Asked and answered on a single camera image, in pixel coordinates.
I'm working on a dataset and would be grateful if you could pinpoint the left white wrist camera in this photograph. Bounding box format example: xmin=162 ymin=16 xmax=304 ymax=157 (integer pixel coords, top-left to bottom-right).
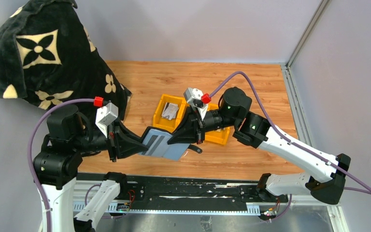
xmin=95 ymin=102 xmax=118 ymax=138

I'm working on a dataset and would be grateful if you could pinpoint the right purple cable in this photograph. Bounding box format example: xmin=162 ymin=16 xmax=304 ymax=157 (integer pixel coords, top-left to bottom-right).
xmin=201 ymin=71 xmax=371 ymax=221

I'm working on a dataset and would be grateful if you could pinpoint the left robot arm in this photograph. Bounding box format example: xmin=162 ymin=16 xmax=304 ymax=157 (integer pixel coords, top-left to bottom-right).
xmin=32 ymin=104 xmax=148 ymax=232

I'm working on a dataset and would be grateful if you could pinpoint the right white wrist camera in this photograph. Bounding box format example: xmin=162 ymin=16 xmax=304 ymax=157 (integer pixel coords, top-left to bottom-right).
xmin=184 ymin=87 xmax=211 ymax=121

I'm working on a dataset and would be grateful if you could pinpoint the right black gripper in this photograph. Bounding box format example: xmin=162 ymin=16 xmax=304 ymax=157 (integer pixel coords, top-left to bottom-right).
xmin=167 ymin=106 xmax=240 ymax=145

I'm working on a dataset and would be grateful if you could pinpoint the aluminium frame post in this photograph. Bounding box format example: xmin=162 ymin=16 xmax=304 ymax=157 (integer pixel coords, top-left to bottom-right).
xmin=285 ymin=0 xmax=331 ymax=69

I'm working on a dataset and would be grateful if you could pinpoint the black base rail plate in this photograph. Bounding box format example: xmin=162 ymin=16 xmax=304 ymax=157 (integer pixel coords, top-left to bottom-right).
xmin=76 ymin=173 xmax=289 ymax=212

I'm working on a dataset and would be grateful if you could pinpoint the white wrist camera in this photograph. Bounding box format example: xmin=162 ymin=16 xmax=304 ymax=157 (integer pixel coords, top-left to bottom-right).
xmin=95 ymin=102 xmax=118 ymax=138
xmin=184 ymin=87 xmax=211 ymax=121

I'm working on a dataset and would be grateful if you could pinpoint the black floral blanket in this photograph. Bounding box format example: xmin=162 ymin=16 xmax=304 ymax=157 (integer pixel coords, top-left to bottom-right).
xmin=0 ymin=0 xmax=131 ymax=119

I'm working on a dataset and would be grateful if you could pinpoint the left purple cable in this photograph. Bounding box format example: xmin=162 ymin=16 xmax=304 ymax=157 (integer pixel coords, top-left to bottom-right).
xmin=27 ymin=96 xmax=104 ymax=232

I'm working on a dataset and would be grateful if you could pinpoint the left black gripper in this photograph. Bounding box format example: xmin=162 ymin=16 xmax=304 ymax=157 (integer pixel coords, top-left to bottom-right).
xmin=73 ymin=115 xmax=149 ymax=160

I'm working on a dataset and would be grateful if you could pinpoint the purple cable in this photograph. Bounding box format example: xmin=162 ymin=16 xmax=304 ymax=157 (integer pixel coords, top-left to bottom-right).
xmin=27 ymin=96 xmax=104 ymax=232
xmin=201 ymin=71 xmax=371 ymax=221

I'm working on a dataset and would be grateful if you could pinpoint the yellow three-compartment bin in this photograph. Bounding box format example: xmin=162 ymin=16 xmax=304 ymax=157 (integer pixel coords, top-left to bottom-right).
xmin=152 ymin=94 xmax=231 ymax=146

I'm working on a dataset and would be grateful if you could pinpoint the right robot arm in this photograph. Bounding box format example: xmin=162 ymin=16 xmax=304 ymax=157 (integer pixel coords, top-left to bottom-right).
xmin=168 ymin=87 xmax=351 ymax=205

